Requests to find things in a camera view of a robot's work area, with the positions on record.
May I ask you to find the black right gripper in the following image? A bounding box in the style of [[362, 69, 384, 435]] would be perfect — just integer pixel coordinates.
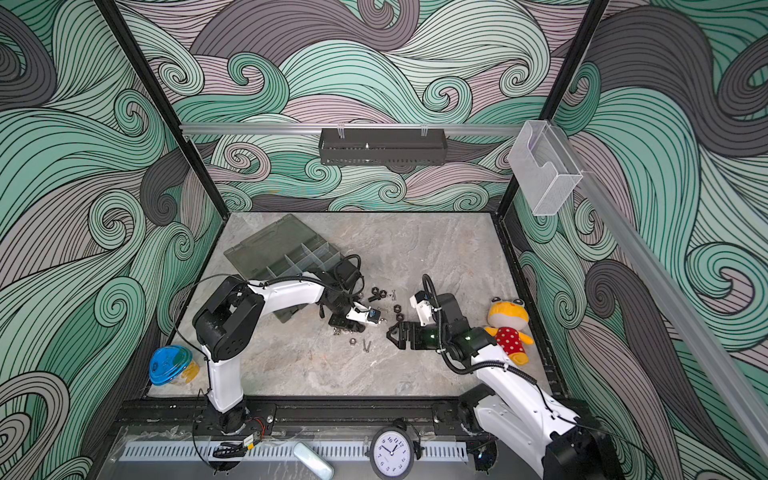
[[388, 320, 451, 349]]

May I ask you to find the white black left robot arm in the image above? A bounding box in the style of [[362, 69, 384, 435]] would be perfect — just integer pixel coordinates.
[[193, 257, 382, 435]]

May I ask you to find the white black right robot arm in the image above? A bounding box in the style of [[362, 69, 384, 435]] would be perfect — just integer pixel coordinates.
[[386, 290, 624, 479]]

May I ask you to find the black bolt with nuts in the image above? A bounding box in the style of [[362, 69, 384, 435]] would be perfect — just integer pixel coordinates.
[[367, 287, 388, 302]]

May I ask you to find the grey compartment organizer box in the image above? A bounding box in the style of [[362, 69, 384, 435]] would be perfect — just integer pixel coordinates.
[[224, 214, 360, 287]]

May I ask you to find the yellow frog plush toy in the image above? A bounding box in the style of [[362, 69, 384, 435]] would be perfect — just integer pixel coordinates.
[[485, 297, 535, 366]]

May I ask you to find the white round clock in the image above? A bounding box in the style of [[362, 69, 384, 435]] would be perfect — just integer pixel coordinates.
[[368, 427, 415, 480]]

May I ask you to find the white oblong remote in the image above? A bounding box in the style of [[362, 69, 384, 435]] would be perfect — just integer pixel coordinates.
[[292, 442, 335, 480]]

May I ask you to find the blue lid fruit cup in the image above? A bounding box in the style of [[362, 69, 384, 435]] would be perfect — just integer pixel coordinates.
[[148, 345, 200, 386]]

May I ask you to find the black wall tray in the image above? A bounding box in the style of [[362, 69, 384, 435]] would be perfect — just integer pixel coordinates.
[[318, 129, 448, 167]]

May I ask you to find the clear plastic wall holder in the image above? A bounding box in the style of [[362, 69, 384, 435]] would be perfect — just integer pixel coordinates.
[[507, 120, 583, 217]]

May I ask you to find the aluminium rail bar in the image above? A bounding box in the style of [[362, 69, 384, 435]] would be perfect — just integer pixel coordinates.
[[179, 122, 522, 137]]

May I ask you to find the white perforated cable duct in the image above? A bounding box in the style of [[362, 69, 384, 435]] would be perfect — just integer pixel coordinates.
[[117, 440, 469, 463]]

